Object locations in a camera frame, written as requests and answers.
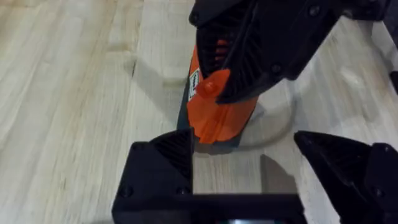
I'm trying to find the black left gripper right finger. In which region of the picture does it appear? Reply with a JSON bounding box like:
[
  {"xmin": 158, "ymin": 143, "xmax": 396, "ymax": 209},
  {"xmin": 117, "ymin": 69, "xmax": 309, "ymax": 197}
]
[{"xmin": 293, "ymin": 130, "xmax": 398, "ymax": 224}]

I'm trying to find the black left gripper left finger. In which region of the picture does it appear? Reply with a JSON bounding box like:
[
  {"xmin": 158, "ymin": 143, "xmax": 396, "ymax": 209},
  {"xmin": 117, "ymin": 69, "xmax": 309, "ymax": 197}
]
[{"xmin": 111, "ymin": 128, "xmax": 195, "ymax": 224}]

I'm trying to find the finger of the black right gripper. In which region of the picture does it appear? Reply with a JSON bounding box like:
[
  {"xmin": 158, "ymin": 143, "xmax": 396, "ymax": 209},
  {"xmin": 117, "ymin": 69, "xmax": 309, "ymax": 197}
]
[
  {"xmin": 215, "ymin": 0, "xmax": 343, "ymax": 105},
  {"xmin": 188, "ymin": 0, "xmax": 259, "ymax": 78}
]

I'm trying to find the orange soft zip bag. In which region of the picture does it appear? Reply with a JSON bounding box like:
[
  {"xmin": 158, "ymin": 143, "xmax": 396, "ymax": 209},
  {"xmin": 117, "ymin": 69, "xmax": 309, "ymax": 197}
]
[{"xmin": 176, "ymin": 39, "xmax": 259, "ymax": 156}]

